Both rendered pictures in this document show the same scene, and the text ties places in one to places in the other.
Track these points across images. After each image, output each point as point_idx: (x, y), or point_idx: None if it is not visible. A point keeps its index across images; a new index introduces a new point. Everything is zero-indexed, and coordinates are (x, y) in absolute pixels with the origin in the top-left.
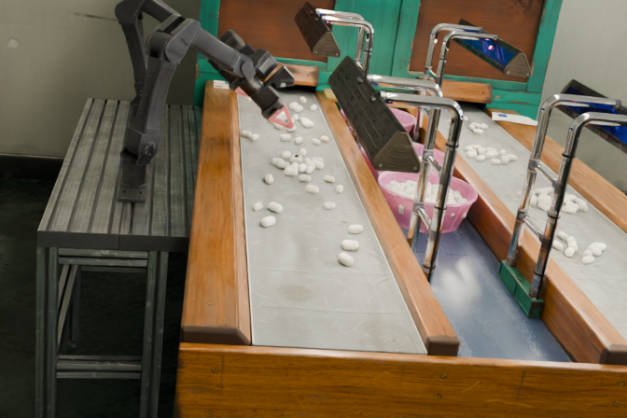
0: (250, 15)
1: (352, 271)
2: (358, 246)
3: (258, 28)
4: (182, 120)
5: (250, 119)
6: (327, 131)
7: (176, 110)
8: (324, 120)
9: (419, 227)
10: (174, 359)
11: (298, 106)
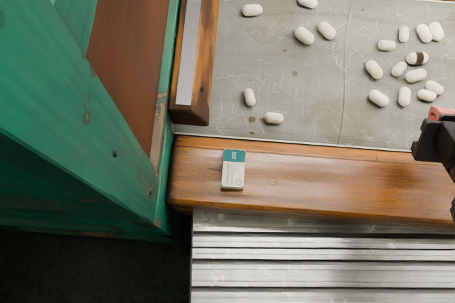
0: (141, 40)
1: None
2: None
3: (151, 32)
4: (282, 259)
5: (420, 131)
6: (441, 5)
7: (240, 271)
8: None
9: None
10: None
11: (333, 30)
